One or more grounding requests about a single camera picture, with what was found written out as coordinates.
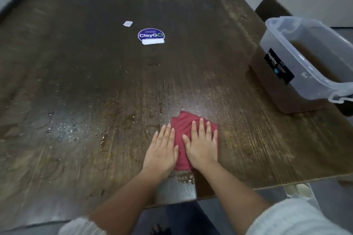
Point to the person's right hand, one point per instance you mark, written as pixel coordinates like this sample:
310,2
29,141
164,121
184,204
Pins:
201,146

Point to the person's left hand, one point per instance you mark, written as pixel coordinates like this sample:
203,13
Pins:
161,155

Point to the dark red cloth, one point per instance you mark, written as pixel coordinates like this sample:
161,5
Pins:
182,124

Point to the clear plastic storage bin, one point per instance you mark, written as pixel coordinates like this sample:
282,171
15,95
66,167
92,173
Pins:
276,94

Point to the small clear plastic bin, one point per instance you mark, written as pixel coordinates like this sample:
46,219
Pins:
315,202

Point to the person's left forearm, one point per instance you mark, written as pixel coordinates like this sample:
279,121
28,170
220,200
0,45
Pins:
121,204

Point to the person's right forearm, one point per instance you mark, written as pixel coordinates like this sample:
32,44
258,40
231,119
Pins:
237,199

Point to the person's dark trousers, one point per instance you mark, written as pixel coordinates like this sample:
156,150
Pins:
182,218

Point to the dark wooden table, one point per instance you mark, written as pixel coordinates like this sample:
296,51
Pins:
82,78

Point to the round blue sticker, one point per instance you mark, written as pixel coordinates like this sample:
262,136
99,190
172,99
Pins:
151,35

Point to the small white paper label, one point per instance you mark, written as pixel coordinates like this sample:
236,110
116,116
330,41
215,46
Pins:
128,23

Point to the dark wooden chair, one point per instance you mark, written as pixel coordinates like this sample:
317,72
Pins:
271,7

